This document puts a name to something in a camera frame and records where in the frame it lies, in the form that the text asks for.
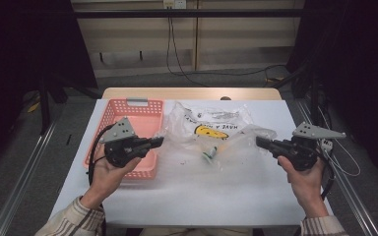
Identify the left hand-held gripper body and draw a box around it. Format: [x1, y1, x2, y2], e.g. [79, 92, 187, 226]
[98, 116, 153, 169]

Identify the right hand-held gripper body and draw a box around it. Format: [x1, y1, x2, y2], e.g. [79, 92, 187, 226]
[271, 121, 347, 172]

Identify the pink plastic basket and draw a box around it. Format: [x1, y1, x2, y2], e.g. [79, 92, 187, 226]
[83, 97, 165, 180]

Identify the clear smiley plastic bag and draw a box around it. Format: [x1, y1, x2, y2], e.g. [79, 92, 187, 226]
[156, 100, 279, 171]

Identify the small white-capped bottle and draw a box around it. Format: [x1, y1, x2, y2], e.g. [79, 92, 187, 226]
[201, 146, 219, 162]

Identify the person's right hand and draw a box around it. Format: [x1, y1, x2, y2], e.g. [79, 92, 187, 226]
[277, 155, 329, 219]

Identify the person's left hand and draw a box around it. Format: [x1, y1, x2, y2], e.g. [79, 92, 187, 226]
[80, 144, 142, 210]

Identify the white power strip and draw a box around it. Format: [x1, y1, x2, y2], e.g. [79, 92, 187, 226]
[320, 139, 334, 152]

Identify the black metal stand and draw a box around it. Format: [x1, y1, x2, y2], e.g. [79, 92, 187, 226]
[38, 77, 68, 136]

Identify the black curtain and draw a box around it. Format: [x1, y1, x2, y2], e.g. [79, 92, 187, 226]
[286, 0, 378, 178]
[0, 0, 97, 185]

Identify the black horizontal bar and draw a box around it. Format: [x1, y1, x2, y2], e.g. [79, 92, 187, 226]
[73, 9, 306, 20]

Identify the left hand-held gripper cable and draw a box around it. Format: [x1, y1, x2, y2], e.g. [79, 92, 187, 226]
[88, 123, 116, 236]

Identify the hand-held gripper cable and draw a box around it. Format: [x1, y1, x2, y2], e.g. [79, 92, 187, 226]
[319, 156, 338, 202]
[88, 123, 116, 236]

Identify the right hand-held gripper cable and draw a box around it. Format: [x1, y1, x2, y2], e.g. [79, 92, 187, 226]
[319, 156, 338, 202]

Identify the white cable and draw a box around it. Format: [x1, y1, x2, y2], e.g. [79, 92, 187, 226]
[317, 106, 362, 178]

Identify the metal floor rail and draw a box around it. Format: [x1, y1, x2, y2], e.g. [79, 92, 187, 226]
[0, 121, 58, 236]
[296, 99, 378, 236]

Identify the black wall cable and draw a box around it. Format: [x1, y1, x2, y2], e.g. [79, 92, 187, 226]
[169, 16, 210, 88]
[165, 16, 288, 78]

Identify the white wall outlet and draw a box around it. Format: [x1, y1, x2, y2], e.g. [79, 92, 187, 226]
[162, 0, 187, 10]

